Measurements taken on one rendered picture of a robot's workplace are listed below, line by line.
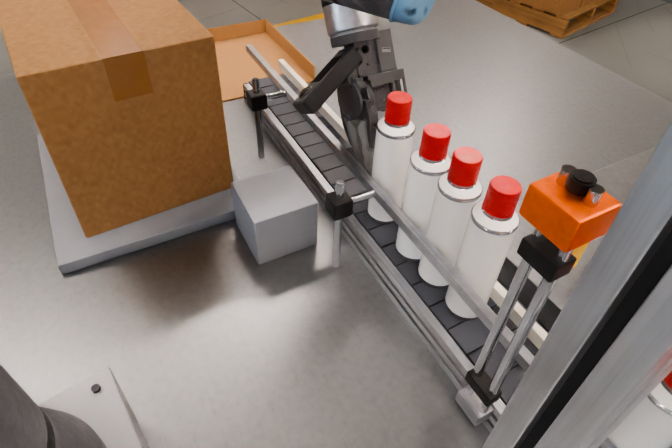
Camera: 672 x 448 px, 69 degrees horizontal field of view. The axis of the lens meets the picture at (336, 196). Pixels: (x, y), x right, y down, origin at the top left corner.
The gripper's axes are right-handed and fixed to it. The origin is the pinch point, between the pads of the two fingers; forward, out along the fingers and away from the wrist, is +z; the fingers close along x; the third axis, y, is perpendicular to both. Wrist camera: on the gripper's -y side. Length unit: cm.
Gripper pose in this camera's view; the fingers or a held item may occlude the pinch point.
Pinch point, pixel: (367, 169)
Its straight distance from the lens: 76.0
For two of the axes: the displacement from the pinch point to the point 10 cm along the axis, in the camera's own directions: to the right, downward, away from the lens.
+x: -4.3, -1.4, 8.9
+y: 8.8, -2.9, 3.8
